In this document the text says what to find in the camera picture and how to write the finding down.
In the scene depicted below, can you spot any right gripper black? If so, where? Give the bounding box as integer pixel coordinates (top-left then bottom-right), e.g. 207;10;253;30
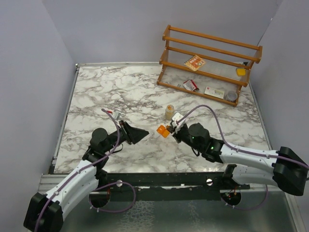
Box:
168;124;203;152

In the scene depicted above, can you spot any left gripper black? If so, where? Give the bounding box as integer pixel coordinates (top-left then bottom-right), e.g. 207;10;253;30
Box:
103;120;149;153

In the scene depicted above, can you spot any orange pill organizer box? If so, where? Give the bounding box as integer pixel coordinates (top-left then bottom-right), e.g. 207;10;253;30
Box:
156;125;170;138

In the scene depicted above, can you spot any clear pill bottle gold lid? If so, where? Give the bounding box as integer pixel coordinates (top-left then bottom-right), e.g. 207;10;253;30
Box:
165;104;175;120

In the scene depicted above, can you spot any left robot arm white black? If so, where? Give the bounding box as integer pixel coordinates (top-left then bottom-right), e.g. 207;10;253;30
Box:
23;121;149;232

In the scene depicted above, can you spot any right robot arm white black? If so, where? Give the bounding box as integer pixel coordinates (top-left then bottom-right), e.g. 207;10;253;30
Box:
166;123;309;196

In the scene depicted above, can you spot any red white torn packet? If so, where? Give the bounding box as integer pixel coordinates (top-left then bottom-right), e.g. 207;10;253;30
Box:
183;80;199;91

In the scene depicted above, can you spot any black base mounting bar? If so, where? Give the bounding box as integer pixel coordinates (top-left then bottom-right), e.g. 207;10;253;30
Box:
89;165;250;207

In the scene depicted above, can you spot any white red medicine box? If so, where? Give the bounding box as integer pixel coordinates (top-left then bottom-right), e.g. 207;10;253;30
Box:
204;87;225;99

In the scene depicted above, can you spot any clear round jar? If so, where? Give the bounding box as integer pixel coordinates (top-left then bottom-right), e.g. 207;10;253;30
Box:
225;91;238;102

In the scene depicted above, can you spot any orange spiral notebook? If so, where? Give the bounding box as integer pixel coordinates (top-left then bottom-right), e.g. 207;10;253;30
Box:
184;55;206;71

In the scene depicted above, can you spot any yellow small container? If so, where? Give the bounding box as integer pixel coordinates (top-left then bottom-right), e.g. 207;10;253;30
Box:
236;68;246;77

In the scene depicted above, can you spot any wooden three-tier shelf rack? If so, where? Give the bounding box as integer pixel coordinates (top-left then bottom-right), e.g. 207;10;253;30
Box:
156;25;263;107

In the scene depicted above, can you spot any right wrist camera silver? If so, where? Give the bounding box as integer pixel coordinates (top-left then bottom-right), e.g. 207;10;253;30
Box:
171;112;187;126

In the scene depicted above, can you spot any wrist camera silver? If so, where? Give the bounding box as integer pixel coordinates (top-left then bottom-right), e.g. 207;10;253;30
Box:
112;110;121;120
171;112;187;126

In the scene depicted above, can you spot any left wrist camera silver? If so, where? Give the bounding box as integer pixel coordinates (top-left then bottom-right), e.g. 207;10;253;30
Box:
112;110;121;120

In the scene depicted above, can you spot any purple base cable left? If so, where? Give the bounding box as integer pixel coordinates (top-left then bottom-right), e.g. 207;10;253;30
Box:
88;180;136;213

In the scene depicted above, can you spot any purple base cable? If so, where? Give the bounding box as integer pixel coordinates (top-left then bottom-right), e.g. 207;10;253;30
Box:
224;187;269;211
88;180;136;213

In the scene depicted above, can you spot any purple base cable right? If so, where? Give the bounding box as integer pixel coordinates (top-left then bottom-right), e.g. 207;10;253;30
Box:
224;187;269;211

